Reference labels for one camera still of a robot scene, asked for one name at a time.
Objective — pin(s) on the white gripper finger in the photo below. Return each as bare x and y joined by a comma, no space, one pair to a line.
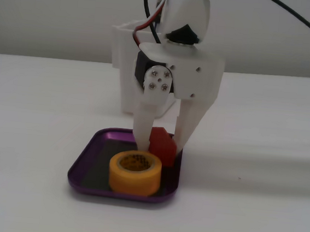
145,120
189,119

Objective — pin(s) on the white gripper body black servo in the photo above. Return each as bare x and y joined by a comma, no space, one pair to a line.
192,78

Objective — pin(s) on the red cube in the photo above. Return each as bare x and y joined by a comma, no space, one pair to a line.
163,147

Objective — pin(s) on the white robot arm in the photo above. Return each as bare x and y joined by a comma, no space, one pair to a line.
184,9

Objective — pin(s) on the yellow tape roll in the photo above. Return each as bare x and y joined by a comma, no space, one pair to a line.
135,178

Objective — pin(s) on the purple metal tray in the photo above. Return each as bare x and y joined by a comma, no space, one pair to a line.
92,170

